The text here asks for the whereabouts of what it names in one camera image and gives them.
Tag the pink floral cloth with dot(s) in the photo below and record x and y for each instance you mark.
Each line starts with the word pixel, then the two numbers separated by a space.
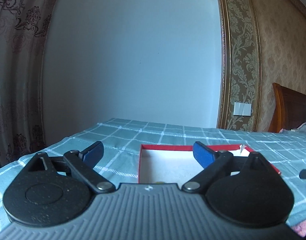
pixel 300 228

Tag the wooden headboard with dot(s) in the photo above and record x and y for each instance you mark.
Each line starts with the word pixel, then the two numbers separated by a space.
pixel 290 110

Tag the white wall light switch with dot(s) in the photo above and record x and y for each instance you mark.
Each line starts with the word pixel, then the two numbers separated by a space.
pixel 242 109

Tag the teal checked tablecloth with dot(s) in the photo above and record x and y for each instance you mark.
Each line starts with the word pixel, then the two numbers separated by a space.
pixel 123 139

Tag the brown patterned curtain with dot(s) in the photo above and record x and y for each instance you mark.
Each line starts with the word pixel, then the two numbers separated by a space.
pixel 24 26

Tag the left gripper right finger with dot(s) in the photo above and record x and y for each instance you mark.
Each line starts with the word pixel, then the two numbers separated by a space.
pixel 217 161

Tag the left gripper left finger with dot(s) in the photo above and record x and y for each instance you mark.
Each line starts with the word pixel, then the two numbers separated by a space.
pixel 71 173

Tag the gold wall frame moulding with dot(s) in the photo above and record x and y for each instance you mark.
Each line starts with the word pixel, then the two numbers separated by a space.
pixel 241 73

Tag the red shallow cardboard box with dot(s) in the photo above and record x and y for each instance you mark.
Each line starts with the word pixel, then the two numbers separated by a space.
pixel 169 163

